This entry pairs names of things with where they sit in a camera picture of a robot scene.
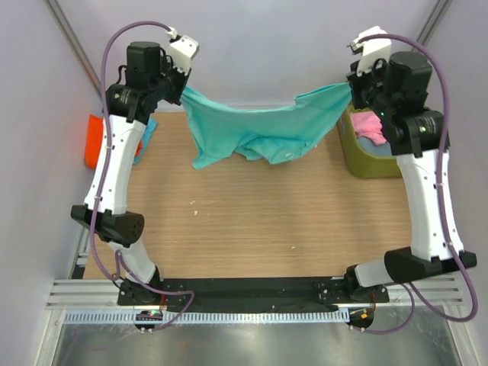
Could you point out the light blue folded t shirt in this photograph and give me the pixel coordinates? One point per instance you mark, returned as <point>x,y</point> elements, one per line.
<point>144,142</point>

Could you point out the teal t shirt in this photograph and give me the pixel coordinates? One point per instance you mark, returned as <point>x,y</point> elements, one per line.
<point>276,135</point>

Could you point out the pink t shirt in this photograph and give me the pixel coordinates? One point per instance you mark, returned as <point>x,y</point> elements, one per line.
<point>367,124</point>

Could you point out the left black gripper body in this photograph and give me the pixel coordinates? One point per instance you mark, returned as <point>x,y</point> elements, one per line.
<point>170,84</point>

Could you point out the olive green plastic bin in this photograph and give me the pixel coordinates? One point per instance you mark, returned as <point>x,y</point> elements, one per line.
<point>360,163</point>

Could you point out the grey blue t shirt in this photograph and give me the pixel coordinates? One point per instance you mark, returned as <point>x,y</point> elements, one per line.
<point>382,150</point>

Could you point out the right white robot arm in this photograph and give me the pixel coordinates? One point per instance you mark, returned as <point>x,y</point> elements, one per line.
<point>435,247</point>

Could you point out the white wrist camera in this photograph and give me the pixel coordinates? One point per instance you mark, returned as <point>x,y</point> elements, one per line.
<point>182,49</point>
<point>370,50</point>

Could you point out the slotted cable duct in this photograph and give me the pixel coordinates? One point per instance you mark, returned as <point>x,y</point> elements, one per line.
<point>151,317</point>

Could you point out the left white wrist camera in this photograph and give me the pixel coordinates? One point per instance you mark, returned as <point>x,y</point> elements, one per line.
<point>182,49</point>

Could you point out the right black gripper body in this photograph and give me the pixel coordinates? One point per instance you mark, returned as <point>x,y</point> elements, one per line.
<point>367,89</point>

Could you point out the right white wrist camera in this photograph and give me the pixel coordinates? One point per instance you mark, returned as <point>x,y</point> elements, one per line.
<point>370,50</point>

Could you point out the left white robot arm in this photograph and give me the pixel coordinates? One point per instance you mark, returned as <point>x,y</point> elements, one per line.
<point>105,207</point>

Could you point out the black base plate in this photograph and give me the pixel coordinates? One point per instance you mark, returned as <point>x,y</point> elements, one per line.
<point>227,294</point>

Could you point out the orange folded t shirt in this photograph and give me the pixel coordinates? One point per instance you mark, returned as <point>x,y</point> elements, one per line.
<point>93,141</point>

